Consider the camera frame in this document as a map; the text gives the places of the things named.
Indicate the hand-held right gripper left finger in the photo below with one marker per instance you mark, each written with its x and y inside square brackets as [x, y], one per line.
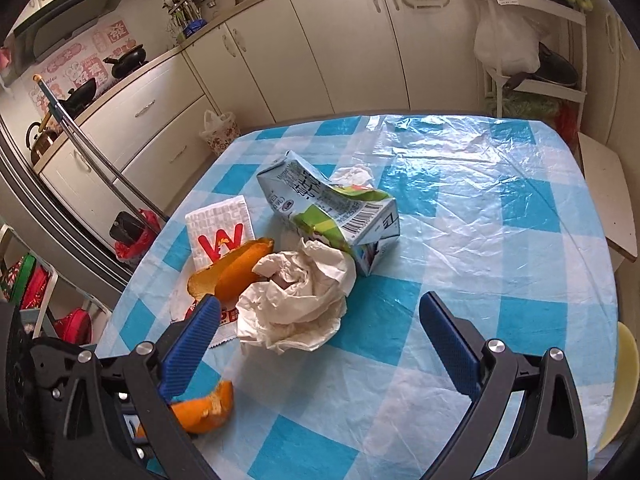
[192, 350]

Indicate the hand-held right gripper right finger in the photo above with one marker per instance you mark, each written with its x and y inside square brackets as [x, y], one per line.
[450, 345]

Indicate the curled orange peel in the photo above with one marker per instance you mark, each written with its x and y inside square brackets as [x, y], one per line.
[235, 270]

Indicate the beige paper napkin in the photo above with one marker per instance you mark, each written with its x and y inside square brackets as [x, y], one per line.
[295, 300]

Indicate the white red paper food bag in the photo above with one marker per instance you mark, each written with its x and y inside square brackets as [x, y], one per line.
[220, 230]

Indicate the pale yellow plastic bin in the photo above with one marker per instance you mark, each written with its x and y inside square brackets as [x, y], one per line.
[622, 385]

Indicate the white tissue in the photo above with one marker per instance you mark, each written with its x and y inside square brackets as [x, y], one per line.
[352, 175]

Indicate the crushed milk carton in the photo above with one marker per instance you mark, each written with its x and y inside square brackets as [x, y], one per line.
[320, 195]

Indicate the white rack with red bags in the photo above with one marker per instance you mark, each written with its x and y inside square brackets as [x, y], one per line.
[35, 285]

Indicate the floral bin with red bag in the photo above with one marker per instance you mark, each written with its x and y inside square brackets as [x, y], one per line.
[135, 250]

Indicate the blue white checkered tablecloth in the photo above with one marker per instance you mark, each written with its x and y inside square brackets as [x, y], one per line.
[450, 210]

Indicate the black rectangular object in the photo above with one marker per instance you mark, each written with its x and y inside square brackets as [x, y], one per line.
[127, 227]

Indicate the floral bin with white bag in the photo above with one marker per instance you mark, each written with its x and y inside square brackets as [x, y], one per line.
[220, 132]

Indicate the white wooden stool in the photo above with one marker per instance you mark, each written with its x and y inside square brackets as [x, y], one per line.
[605, 185]

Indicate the green leafy vegetable bag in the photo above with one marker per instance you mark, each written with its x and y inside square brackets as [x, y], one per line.
[525, 107]

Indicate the red plastic bag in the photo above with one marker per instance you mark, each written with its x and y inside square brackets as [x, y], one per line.
[567, 120]

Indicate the brass kettle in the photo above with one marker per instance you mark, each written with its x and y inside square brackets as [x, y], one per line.
[42, 142]

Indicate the white storage trolley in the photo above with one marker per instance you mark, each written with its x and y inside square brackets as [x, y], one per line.
[550, 90]

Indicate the black wok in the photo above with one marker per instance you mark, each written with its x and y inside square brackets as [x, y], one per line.
[127, 60]
[82, 92]

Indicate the grey broom pole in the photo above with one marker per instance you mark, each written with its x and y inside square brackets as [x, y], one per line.
[50, 95]

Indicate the black frying pan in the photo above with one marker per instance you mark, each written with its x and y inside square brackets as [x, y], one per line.
[555, 70]

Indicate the white plastic bag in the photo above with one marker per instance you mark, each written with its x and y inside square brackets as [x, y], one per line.
[505, 42]

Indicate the white kitchen cabinets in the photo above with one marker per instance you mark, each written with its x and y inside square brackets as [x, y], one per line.
[325, 50]
[615, 75]

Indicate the utensil holder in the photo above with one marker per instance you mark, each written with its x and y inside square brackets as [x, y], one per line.
[182, 10]

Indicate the range hood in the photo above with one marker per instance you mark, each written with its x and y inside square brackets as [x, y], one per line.
[65, 10]

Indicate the grey sliding door frame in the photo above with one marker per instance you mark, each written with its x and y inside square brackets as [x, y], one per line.
[30, 195]

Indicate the pink white wall sticker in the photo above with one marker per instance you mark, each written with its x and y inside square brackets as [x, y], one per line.
[85, 60]

